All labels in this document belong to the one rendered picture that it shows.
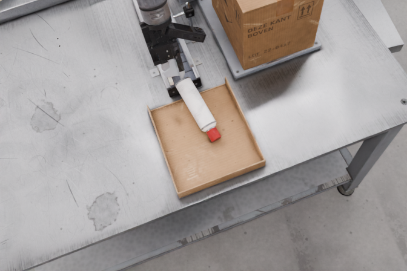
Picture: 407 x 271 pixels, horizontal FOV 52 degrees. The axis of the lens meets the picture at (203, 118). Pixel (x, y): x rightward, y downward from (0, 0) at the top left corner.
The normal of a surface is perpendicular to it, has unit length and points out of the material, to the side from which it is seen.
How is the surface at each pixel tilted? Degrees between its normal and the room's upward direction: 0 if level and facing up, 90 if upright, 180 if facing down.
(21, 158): 0
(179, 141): 0
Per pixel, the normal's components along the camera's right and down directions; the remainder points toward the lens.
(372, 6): -0.09, -0.46
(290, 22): 0.33, 0.83
